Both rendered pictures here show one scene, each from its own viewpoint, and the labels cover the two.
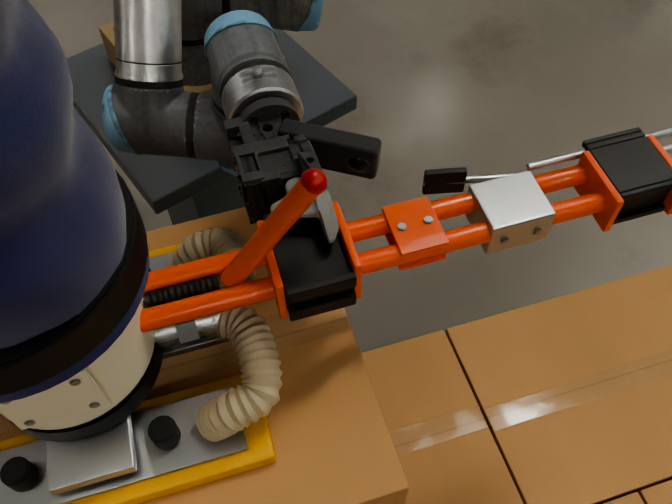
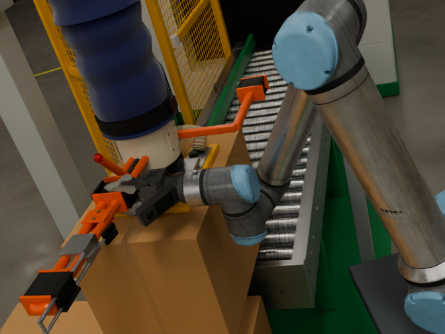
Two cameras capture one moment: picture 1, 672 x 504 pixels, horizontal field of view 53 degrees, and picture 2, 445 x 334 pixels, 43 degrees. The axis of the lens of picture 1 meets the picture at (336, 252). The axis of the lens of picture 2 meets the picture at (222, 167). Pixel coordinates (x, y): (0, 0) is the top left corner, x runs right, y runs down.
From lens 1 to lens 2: 1.60 m
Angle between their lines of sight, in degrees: 84
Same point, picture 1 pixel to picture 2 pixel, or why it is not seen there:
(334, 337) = (121, 238)
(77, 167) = (100, 92)
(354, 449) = not seen: hidden behind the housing
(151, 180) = (367, 266)
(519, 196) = (75, 246)
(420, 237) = (90, 215)
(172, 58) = (263, 169)
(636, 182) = (38, 279)
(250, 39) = (218, 171)
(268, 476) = not seen: hidden behind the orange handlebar
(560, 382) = not seen: outside the picture
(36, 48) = (93, 61)
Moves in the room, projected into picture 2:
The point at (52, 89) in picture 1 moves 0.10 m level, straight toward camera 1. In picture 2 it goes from (89, 69) to (53, 78)
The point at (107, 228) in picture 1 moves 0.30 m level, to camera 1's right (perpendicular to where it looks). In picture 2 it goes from (100, 109) to (18, 173)
